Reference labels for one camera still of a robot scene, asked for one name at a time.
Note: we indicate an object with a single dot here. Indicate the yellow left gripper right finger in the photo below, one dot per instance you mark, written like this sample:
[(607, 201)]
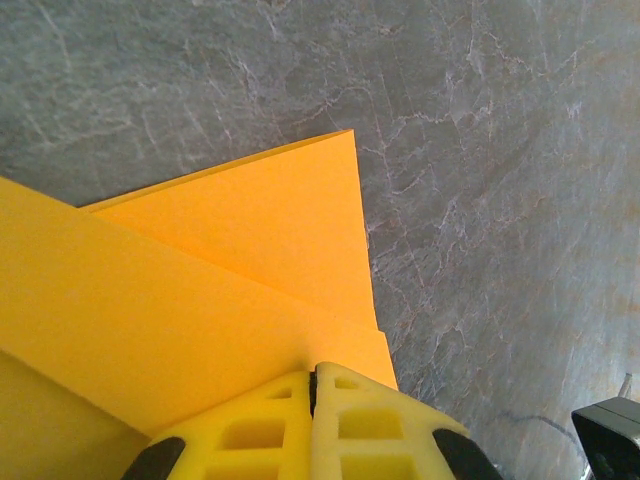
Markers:
[(325, 450)]

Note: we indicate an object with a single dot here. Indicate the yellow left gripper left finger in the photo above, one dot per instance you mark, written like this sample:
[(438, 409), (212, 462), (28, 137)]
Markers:
[(295, 450)]

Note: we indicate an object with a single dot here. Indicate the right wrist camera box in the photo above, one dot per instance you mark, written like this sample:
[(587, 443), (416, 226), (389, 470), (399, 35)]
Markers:
[(610, 440)]

